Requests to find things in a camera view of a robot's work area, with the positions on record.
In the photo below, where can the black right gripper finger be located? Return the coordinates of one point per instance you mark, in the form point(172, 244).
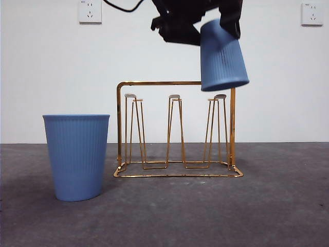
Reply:
point(230, 15)

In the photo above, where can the blue ribbed plastic cup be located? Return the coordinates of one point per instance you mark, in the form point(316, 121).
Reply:
point(77, 159)
point(221, 64)

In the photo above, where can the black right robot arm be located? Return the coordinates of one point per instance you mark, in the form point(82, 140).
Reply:
point(180, 15)

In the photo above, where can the white wall socket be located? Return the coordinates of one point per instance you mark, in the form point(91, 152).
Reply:
point(312, 15)
point(90, 13)

